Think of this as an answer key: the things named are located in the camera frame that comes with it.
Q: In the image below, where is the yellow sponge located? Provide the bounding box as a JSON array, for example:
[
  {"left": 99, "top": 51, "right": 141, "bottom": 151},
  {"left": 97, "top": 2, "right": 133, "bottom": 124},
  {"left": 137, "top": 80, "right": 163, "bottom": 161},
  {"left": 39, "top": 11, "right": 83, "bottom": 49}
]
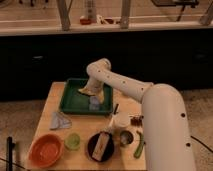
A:
[{"left": 78, "top": 88, "right": 92, "bottom": 96}]

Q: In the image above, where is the clear plastic object in tray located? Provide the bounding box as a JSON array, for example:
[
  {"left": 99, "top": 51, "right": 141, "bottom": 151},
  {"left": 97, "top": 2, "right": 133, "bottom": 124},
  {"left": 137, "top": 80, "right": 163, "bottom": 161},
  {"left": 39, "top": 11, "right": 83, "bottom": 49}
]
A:
[{"left": 89, "top": 96, "right": 101, "bottom": 111}]

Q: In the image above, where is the wooden table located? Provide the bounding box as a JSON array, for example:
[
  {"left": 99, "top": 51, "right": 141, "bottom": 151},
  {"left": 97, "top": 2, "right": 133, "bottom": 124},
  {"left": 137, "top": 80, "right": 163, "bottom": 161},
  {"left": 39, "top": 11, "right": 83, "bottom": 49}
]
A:
[{"left": 25, "top": 82, "right": 146, "bottom": 171}]

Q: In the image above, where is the white cup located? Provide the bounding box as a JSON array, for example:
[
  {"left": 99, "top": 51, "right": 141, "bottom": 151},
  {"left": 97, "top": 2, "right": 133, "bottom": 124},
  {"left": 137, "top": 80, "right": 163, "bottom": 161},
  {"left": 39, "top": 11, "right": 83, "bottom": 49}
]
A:
[{"left": 114, "top": 114, "right": 130, "bottom": 129}]

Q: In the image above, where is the small green bowl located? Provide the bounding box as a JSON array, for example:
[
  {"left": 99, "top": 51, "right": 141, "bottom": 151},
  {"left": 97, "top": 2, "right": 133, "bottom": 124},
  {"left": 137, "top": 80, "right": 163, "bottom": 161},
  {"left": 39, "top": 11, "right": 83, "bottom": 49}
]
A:
[{"left": 64, "top": 133, "right": 80, "bottom": 150}]

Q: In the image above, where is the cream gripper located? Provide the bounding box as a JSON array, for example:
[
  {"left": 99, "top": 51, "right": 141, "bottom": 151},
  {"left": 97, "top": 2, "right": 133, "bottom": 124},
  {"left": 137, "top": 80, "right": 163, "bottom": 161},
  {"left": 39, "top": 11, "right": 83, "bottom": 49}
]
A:
[{"left": 85, "top": 78, "right": 104, "bottom": 102}]

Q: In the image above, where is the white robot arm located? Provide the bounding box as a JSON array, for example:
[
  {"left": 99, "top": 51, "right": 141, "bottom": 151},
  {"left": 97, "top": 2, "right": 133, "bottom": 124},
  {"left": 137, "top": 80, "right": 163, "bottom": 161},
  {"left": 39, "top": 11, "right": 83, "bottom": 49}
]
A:
[{"left": 86, "top": 58, "right": 196, "bottom": 171}]

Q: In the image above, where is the grey folded cloth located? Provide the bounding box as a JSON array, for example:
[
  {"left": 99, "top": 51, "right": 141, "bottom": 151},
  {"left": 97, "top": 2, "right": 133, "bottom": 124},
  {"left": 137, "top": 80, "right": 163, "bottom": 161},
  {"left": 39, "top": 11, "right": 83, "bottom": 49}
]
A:
[{"left": 49, "top": 112, "right": 71, "bottom": 130}]

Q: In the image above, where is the black round plate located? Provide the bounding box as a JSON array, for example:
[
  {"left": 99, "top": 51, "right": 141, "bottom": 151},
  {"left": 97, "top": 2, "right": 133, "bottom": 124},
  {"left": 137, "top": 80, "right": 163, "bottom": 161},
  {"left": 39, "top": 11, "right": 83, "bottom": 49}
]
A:
[{"left": 87, "top": 132, "right": 115, "bottom": 162}]

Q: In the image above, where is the black marker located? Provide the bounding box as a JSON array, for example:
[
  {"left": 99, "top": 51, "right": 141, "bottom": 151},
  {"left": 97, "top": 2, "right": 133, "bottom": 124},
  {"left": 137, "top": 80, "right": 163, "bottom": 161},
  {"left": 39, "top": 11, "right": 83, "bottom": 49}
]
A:
[{"left": 113, "top": 104, "right": 119, "bottom": 115}]

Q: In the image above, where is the orange bowl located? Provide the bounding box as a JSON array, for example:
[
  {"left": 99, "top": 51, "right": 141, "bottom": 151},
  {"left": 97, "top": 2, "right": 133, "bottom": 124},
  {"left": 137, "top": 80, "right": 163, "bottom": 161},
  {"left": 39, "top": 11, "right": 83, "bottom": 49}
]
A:
[{"left": 29, "top": 134, "right": 64, "bottom": 168}]

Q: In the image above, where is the wooden block on plate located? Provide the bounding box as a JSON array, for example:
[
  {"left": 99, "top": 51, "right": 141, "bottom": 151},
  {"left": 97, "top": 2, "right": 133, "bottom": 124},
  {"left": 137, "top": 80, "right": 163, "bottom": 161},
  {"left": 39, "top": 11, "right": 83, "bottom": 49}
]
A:
[{"left": 92, "top": 132, "right": 110, "bottom": 161}]

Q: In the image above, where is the green plastic tray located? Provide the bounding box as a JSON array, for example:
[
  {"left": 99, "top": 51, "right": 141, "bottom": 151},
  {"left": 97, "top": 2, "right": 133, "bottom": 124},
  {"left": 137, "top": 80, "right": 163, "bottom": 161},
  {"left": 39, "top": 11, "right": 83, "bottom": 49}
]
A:
[{"left": 59, "top": 78, "right": 113, "bottom": 116}]

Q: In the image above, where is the green cucumber toy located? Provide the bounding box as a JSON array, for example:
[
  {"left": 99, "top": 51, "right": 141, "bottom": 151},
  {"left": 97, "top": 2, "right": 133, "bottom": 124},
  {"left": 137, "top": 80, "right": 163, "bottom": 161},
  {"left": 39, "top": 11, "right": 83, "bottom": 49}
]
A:
[{"left": 133, "top": 131, "right": 144, "bottom": 159}]

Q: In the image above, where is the brown small toy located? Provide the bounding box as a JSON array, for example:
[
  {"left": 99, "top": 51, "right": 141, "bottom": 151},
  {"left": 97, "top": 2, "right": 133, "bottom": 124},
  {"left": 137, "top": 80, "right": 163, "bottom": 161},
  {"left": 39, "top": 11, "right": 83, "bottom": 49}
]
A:
[{"left": 130, "top": 115, "right": 143, "bottom": 126}]

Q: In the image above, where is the black stand at left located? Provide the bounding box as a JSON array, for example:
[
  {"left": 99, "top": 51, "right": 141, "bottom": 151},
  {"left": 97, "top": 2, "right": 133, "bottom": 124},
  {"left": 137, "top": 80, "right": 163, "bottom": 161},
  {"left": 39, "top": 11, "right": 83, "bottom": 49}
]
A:
[{"left": 6, "top": 137, "right": 15, "bottom": 171}]

